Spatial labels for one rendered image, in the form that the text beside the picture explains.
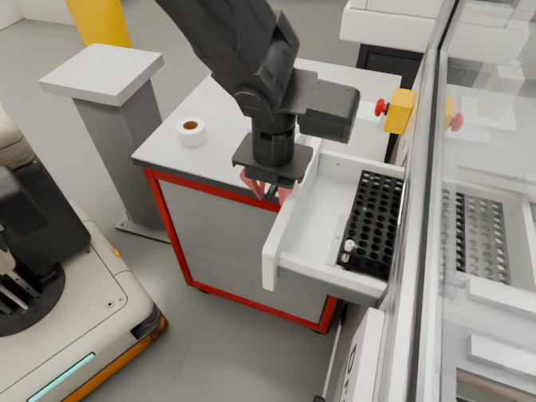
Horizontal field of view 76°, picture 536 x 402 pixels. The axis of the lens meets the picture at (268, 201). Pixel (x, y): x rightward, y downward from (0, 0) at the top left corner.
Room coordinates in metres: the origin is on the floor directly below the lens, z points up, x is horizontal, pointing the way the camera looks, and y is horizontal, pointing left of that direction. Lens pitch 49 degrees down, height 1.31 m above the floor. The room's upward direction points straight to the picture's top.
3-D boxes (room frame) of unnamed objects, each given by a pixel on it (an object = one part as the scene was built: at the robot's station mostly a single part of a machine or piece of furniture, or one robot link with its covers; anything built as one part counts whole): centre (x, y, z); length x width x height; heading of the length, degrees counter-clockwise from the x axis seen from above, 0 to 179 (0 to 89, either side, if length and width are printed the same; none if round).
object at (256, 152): (0.36, -0.01, 1.01); 0.10 x 0.07 x 0.07; 70
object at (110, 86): (1.07, 0.54, 0.38); 0.30 x 0.30 x 0.76; 73
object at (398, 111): (0.64, -0.29, 0.88); 0.07 x 0.05 x 0.07; 160
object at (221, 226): (0.82, -0.05, 0.38); 0.62 x 0.58 x 0.76; 160
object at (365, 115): (0.80, -0.25, 0.77); 0.13 x 0.09 x 0.02; 66
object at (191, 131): (0.69, 0.19, 0.78); 0.07 x 0.07 x 0.04
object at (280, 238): (0.38, -0.05, 0.87); 0.29 x 0.02 x 0.11; 160
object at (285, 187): (0.36, -0.01, 0.94); 0.07 x 0.07 x 0.09; 70
